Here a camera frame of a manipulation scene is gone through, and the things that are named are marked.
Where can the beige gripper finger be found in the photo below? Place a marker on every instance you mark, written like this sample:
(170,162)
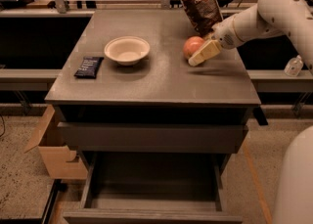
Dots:
(207,50)

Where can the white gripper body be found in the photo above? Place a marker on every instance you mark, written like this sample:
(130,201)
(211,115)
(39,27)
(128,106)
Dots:
(226,36)

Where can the red apple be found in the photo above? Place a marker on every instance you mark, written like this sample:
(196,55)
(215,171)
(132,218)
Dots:
(191,45)

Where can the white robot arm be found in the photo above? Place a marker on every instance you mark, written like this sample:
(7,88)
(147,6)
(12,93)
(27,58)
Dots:
(294,199)

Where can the grey drawer cabinet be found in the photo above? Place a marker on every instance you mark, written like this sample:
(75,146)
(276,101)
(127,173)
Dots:
(161,89)

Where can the grey top drawer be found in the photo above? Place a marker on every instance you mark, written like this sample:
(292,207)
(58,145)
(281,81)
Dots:
(153,138)

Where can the open grey middle drawer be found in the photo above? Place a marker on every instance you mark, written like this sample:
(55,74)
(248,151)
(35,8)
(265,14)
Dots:
(151,188)

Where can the brown chip bag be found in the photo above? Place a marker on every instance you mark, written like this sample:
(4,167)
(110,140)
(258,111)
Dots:
(203,15)

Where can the clear sanitizer bottle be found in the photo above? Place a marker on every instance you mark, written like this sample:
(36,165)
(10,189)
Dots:
(294,66)

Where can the white paper bowl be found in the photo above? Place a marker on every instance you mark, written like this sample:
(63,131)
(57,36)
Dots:
(127,50)

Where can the dark blue snack packet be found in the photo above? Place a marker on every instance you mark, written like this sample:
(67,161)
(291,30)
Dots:
(89,67)

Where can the cardboard box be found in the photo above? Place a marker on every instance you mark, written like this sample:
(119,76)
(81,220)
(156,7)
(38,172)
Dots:
(60,161)

